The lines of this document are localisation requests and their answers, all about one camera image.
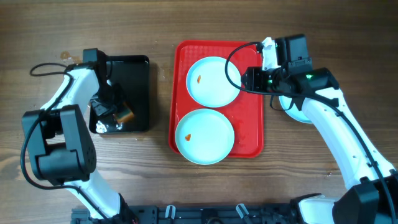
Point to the orange green scrub sponge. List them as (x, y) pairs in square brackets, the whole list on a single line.
[(123, 114)]

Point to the black plastic basin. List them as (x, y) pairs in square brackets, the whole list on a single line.
[(132, 74)]

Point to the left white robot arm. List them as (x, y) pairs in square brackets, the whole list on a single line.
[(58, 151)]

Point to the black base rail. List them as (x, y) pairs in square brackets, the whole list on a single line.
[(265, 214)]

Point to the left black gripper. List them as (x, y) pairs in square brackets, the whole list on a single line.
[(105, 108)]

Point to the red plastic tray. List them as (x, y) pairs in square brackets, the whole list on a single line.
[(246, 112)]

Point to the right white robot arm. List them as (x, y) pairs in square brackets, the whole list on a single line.
[(370, 179)]

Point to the light blue plate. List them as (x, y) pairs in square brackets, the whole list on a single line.
[(290, 108), (204, 136), (208, 85)]

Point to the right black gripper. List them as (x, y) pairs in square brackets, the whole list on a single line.
[(254, 78)]

